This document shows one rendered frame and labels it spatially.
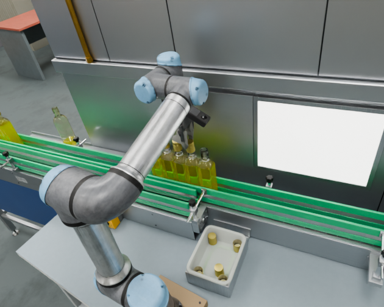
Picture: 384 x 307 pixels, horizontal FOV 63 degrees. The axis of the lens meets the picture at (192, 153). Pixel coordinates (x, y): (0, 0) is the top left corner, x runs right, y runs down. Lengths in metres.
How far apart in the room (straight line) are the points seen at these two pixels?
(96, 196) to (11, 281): 1.98
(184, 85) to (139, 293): 0.62
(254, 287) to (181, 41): 0.93
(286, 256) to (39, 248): 1.09
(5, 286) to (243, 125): 2.04
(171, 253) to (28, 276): 1.44
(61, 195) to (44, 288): 1.73
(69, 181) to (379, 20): 0.89
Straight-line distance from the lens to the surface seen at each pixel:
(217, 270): 1.24
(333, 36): 1.04
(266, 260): 1.34
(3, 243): 2.94
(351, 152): 1.21
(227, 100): 1.18
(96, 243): 0.94
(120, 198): 0.74
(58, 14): 1.49
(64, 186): 0.80
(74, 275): 1.48
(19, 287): 2.60
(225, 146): 1.31
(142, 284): 1.05
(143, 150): 0.77
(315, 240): 1.29
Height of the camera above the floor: 1.89
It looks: 39 degrees down
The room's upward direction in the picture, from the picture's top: 10 degrees counter-clockwise
